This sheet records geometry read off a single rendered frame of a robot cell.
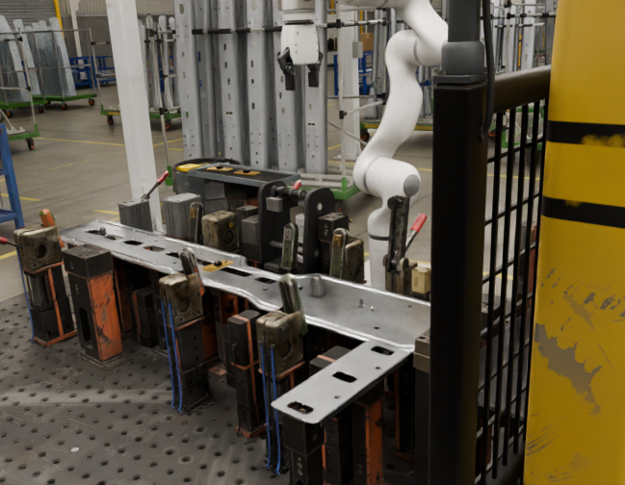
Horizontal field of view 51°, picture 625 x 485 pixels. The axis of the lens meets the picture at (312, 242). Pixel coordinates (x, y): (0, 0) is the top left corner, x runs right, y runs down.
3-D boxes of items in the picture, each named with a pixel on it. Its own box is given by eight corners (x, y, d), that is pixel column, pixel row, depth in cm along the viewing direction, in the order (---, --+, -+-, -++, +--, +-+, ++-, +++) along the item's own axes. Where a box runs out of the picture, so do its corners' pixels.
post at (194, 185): (187, 292, 237) (173, 172, 223) (202, 285, 242) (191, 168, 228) (200, 296, 232) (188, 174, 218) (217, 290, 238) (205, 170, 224)
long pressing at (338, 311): (39, 238, 209) (38, 234, 208) (100, 220, 225) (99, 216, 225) (412, 358, 124) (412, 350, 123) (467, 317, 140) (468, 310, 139)
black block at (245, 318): (225, 435, 152) (214, 320, 143) (257, 414, 160) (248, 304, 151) (249, 447, 147) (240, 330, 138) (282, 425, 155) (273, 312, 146)
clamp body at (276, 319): (253, 466, 141) (240, 319, 130) (289, 439, 150) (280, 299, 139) (284, 482, 136) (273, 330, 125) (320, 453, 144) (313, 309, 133)
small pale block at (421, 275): (410, 411, 158) (410, 269, 146) (418, 404, 160) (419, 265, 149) (423, 416, 156) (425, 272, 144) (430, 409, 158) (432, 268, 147)
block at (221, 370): (207, 371, 181) (196, 273, 172) (241, 352, 190) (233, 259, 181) (221, 377, 177) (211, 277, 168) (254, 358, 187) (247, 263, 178)
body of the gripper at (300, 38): (300, 18, 171) (302, 63, 175) (274, 19, 164) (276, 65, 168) (323, 17, 167) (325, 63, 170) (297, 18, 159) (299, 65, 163)
